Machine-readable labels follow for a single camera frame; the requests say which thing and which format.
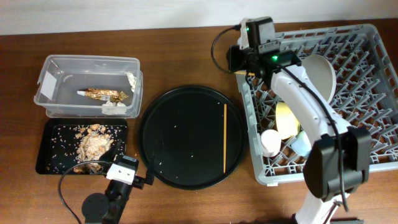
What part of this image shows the light blue cup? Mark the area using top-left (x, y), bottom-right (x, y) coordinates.
top-left (291, 131), bottom-right (312, 157)

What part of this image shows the clear plastic bin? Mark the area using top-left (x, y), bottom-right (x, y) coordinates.
top-left (34, 55), bottom-right (144, 118)

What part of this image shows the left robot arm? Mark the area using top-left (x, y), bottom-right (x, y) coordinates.
top-left (81, 141), bottom-right (155, 223)

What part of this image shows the yellow bowl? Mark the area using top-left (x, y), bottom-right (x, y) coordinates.
top-left (275, 102), bottom-right (300, 140)

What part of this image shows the black rectangular tray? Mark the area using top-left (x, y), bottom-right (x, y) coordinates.
top-left (35, 118), bottom-right (128, 174)

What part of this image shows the grey dishwasher rack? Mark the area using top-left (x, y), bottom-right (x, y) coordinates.
top-left (236, 24), bottom-right (397, 186)

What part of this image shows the grey round plate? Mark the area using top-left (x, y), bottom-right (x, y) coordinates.
top-left (302, 55), bottom-right (336, 103)

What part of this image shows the food scraps and rice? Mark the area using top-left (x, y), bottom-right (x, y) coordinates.
top-left (75, 124), bottom-right (114, 164)

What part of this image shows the round black serving tray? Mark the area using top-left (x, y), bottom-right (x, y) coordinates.
top-left (137, 85), bottom-right (248, 190)

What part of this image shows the white napkin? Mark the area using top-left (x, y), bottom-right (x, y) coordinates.
top-left (102, 72), bottom-right (137, 115)

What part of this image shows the pink cup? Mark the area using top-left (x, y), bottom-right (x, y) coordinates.
top-left (261, 129), bottom-right (282, 157)

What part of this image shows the wooden chopstick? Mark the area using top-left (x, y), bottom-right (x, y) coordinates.
top-left (223, 104), bottom-right (228, 174)
top-left (234, 70), bottom-right (255, 76)

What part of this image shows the brown snack wrapper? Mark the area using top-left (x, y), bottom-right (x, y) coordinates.
top-left (77, 88), bottom-right (128, 102)

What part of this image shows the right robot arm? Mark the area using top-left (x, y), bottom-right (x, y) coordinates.
top-left (227, 17), bottom-right (372, 223)

